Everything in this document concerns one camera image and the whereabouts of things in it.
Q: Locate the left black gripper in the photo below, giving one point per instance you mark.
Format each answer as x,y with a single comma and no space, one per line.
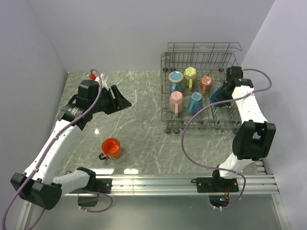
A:
119,100

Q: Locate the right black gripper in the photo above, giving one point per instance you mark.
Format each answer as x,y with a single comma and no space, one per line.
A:
224,86

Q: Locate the dark blue mug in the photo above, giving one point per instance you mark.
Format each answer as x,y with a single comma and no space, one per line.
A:
214,96

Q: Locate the salmon floral mug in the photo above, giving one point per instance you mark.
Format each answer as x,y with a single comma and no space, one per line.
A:
206,83

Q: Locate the light blue floral mug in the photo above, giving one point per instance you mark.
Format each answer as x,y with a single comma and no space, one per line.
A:
195,103

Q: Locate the yellow faceted mug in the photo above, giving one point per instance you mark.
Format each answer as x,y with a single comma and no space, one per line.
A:
190,76

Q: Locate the orange mug black handle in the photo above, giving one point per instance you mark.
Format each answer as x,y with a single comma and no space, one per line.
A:
111,149

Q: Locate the pink faceted mug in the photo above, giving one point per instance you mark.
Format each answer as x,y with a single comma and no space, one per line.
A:
176,102

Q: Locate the blue mug orange interior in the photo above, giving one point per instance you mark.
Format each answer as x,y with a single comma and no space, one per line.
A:
176,81

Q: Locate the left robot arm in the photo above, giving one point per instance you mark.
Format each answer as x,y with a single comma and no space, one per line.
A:
38,183

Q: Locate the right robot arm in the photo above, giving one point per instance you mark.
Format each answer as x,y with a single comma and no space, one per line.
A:
254,138

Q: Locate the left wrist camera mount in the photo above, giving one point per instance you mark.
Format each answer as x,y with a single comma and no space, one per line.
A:
103,82

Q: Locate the wire dish rack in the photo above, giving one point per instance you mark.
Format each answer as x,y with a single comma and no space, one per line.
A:
211,60

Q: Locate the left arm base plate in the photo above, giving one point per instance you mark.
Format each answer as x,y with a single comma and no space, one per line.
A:
102,185

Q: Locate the aluminium mounting rail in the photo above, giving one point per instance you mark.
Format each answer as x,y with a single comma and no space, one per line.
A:
179,185

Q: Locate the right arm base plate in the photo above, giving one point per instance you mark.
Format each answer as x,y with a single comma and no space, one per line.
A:
211,185

